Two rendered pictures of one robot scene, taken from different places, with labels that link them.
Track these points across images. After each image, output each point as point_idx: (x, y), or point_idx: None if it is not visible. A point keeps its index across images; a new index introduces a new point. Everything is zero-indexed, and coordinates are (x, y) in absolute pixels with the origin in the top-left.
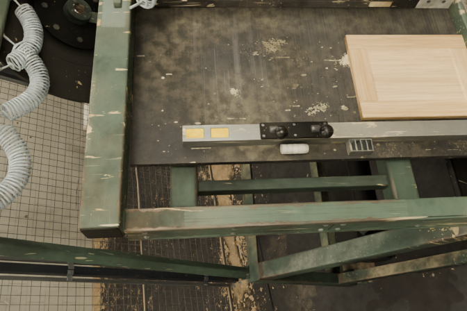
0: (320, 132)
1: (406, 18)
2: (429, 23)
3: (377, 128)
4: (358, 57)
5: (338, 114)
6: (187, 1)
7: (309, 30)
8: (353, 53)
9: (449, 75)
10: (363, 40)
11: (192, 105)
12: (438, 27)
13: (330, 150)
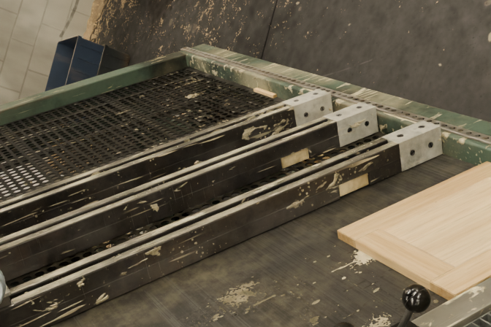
0: (409, 303)
1: (401, 184)
2: (435, 175)
3: (489, 290)
4: (378, 240)
5: (414, 317)
6: (58, 308)
7: (280, 254)
8: (367, 241)
9: None
10: (367, 223)
11: None
12: (450, 172)
13: None
